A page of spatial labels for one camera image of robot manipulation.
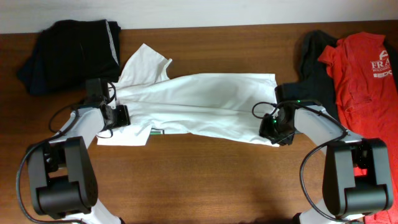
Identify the dark green t-shirt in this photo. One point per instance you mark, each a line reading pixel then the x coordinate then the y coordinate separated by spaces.
pixel 313 75

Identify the red printed t-shirt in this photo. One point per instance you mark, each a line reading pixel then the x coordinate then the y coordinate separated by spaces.
pixel 365 89

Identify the folded black garment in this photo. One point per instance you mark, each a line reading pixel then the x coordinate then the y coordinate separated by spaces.
pixel 98 41

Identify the folded navy garment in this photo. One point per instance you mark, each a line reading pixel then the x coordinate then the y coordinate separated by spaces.
pixel 43 73

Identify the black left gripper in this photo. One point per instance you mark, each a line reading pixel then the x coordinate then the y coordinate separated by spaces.
pixel 122 116

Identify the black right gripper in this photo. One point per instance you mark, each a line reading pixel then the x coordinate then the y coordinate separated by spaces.
pixel 269 130

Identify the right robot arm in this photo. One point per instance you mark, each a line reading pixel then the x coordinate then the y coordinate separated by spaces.
pixel 357 177

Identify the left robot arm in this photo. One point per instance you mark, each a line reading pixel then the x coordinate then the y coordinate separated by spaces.
pixel 62 181

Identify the white t-shirt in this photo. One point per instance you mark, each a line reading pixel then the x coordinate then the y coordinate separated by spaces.
pixel 217 105

